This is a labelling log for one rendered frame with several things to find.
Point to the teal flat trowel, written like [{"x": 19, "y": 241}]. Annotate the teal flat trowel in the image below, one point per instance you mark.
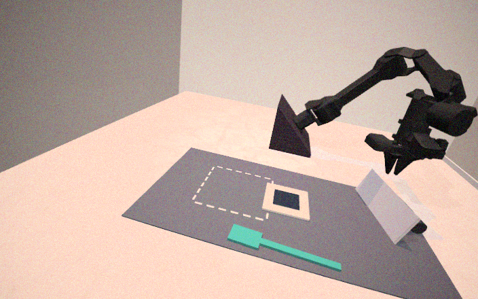
[{"x": 253, "y": 239}]

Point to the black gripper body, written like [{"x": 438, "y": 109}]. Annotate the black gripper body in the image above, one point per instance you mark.
[{"x": 381, "y": 143}]

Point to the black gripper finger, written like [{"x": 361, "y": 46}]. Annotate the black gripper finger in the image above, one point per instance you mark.
[
  {"x": 404, "y": 161},
  {"x": 390, "y": 160}
]

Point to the peach square tile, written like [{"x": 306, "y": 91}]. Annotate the peach square tile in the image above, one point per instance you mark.
[{"x": 286, "y": 201}]

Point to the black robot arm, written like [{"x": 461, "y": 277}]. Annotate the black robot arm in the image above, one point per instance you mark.
[{"x": 442, "y": 111}]

